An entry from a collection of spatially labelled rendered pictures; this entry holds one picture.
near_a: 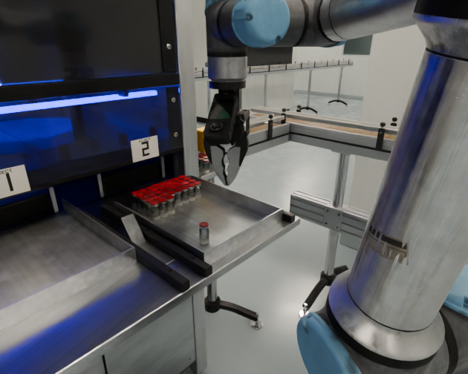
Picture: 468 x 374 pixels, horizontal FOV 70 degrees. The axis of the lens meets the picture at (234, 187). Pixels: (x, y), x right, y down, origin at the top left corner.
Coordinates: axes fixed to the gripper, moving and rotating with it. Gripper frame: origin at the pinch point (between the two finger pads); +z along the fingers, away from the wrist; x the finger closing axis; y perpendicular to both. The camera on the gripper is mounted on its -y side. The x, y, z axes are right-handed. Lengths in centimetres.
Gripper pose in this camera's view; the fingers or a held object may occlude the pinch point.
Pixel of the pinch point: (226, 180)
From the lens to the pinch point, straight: 70.6
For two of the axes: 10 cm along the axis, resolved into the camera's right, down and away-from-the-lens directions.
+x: -9.7, -0.8, 2.1
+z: 0.1, 9.2, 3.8
